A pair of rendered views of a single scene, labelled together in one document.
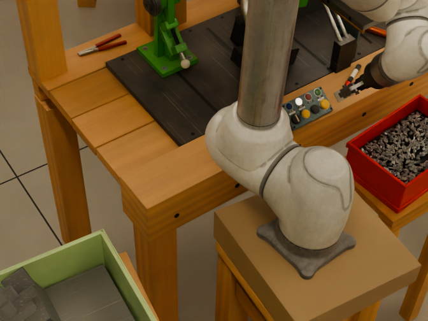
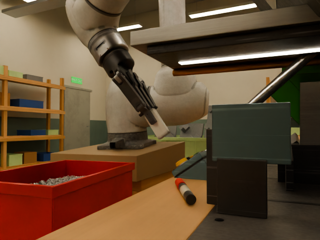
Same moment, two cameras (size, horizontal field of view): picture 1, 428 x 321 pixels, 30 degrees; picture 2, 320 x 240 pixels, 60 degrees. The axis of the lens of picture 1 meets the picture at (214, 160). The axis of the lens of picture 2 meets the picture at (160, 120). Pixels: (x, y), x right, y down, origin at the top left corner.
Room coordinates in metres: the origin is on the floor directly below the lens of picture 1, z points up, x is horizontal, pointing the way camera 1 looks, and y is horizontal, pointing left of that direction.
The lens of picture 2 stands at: (2.19, -0.67, 1.01)
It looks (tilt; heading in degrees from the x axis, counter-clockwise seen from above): 2 degrees up; 150
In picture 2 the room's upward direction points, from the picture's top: straight up
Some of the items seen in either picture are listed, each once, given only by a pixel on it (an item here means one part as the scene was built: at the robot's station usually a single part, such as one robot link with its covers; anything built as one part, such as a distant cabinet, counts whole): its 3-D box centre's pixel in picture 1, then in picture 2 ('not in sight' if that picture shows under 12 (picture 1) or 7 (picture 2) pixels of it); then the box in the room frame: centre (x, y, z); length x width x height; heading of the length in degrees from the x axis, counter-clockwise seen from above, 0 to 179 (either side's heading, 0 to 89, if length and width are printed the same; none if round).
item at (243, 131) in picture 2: (346, 34); (249, 158); (1.94, -0.39, 0.97); 0.10 x 0.02 x 0.14; 37
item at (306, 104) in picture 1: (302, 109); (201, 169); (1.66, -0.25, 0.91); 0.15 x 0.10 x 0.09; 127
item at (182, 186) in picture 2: (351, 78); (184, 189); (1.81, -0.40, 0.91); 0.13 x 0.02 x 0.02; 154
